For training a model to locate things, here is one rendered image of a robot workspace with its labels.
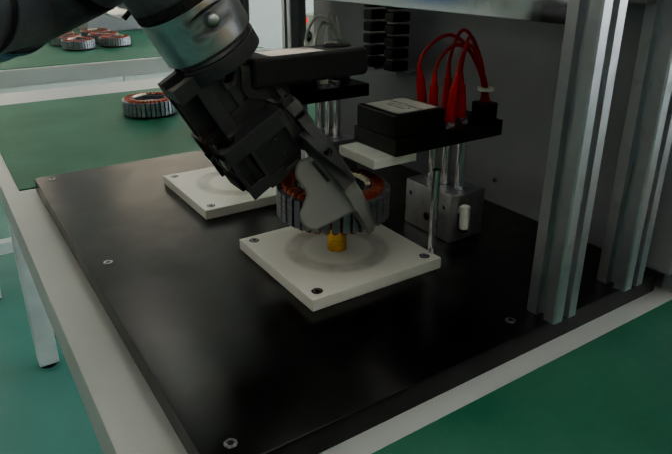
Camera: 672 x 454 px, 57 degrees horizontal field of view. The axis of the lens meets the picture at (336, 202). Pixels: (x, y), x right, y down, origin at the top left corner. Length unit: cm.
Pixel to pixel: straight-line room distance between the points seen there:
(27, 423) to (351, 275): 129
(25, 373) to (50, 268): 122
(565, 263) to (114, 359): 38
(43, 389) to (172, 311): 131
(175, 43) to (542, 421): 38
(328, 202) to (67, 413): 131
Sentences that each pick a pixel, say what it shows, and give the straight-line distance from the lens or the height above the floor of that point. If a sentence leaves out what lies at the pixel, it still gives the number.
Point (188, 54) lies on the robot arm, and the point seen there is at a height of 99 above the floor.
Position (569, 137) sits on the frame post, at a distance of 51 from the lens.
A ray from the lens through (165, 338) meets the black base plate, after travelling 53.
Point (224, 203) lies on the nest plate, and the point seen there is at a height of 78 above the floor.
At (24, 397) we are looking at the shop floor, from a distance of 185.
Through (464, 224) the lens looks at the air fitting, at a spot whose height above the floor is 79.
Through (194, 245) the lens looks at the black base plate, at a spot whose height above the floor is 77.
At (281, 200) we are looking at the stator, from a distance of 59.
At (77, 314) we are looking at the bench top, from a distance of 63.
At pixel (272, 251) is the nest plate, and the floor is 78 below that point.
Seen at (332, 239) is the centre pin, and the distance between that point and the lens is 62.
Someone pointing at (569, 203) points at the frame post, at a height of 88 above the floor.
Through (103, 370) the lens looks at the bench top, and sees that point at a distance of 55.
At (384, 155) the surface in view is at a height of 88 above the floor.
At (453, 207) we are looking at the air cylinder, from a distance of 66.
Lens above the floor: 106
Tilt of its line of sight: 22 degrees down
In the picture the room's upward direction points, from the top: straight up
